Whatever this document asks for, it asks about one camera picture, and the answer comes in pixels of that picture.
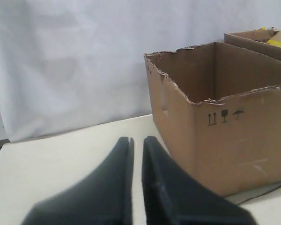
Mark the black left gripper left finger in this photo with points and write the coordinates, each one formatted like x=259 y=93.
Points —
x=104 y=197

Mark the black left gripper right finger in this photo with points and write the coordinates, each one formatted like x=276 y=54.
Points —
x=172 y=197

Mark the open brown cardboard box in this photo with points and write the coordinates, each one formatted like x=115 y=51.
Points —
x=217 y=108

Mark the cardboard box with yellow tape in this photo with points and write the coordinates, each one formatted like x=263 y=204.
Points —
x=255 y=40

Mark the white backdrop cloth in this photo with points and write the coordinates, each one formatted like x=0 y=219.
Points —
x=68 y=64

